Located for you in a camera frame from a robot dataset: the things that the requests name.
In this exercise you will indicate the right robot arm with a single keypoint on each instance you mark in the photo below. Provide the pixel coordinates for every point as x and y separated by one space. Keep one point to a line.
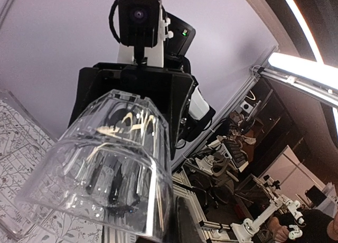
198 113

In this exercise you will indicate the floral tablecloth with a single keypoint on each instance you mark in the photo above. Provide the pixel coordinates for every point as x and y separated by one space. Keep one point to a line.
23 174

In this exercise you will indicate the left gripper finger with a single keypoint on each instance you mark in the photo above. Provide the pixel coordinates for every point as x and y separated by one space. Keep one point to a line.
184 224

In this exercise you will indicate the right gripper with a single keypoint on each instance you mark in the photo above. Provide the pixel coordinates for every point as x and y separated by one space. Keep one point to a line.
169 90

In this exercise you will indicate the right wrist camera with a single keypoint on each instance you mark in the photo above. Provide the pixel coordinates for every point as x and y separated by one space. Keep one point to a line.
184 34

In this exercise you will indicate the clear glass cup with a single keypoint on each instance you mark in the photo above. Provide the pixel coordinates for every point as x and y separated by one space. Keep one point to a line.
111 166

